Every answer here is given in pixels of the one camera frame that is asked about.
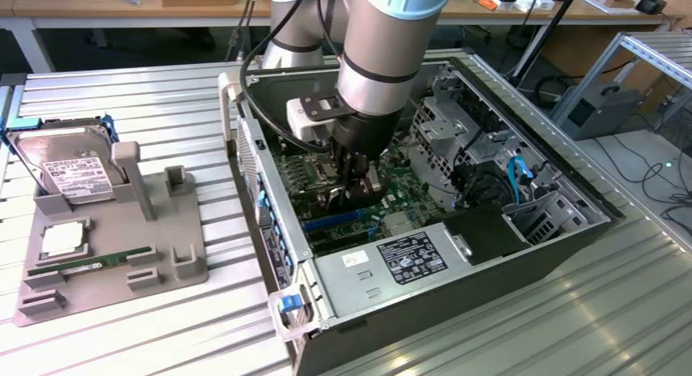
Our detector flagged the long wooden desk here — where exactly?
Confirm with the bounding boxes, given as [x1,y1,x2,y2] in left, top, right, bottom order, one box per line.
[0,0,685,28]

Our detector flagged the grey plastic parts rack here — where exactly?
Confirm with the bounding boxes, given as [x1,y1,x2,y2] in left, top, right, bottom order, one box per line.
[10,139,210,327]

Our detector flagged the white device box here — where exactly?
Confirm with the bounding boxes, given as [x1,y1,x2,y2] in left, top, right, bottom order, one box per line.
[500,0,556,11]

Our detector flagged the blue expansion slot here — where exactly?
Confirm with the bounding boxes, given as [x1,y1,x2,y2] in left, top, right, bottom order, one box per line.
[302,211,364,231]

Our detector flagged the black tripod pole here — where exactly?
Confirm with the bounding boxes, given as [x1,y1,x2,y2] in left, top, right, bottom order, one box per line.
[510,0,585,79]

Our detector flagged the green motherboard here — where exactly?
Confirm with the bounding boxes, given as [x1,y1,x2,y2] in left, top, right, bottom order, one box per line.
[272,128,433,258]

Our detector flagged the blue disk caddy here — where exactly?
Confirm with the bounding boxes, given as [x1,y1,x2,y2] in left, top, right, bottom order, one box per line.
[0,113,118,190]

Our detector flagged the silver CPU chip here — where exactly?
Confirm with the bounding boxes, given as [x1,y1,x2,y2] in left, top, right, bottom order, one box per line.
[40,221,88,258]

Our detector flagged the black expansion slot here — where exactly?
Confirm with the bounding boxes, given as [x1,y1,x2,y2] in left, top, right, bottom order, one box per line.
[310,229,374,258]

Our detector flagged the silver hard disk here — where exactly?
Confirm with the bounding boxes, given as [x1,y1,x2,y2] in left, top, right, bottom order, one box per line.
[2,122,129,207]

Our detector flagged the black power wire bundle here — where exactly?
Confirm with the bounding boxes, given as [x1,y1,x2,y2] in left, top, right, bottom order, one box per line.
[450,163,512,209]

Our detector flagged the silver chipset heat sink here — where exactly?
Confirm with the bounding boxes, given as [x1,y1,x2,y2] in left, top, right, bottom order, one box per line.
[380,212,412,235]

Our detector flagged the blue SATA wire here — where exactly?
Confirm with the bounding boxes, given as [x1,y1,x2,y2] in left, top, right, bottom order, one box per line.
[506,155,536,207]

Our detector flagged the grey aluminium profile post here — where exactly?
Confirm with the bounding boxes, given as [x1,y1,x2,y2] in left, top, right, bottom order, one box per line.
[0,73,26,130]

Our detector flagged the hanging cable with plug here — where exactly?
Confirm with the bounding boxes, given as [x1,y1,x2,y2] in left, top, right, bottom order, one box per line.
[229,0,260,63]

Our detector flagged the graphics card with black shroud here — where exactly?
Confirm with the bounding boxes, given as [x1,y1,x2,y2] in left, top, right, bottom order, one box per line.
[289,183,393,221]

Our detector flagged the green RAM stick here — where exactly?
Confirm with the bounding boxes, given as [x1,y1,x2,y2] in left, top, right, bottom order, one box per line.
[25,246,152,276]

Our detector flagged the grey box device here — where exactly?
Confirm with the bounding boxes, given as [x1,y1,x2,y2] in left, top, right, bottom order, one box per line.
[558,86,648,141]

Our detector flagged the perforated metal drive cage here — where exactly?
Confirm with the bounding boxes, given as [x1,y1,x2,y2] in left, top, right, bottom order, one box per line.
[408,63,541,182]

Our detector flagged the open black PC case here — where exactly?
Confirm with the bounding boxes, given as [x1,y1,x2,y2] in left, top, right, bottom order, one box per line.
[218,54,628,376]

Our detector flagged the aluminium profile frame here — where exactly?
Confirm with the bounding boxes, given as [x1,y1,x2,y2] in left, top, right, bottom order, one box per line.
[548,30,692,140]

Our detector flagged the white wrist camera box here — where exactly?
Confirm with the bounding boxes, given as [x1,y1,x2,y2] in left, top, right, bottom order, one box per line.
[284,96,346,145]

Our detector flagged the CPU socket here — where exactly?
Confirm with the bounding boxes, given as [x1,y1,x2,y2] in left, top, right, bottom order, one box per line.
[308,151,340,186]

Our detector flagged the black plastic shroud box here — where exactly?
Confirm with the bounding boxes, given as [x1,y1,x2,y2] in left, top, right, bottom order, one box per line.
[424,205,534,267]

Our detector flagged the silver disk bay bracket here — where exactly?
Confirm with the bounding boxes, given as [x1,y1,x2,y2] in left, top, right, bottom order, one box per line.
[501,189,612,246]

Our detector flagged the silver power supply unit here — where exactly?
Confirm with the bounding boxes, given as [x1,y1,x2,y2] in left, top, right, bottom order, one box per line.
[312,224,477,320]

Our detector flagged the thick robot cable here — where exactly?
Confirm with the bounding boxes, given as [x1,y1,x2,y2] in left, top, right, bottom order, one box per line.
[240,0,346,152]

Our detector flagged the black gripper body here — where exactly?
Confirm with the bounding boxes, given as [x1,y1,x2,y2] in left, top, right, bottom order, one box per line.
[326,108,404,157]

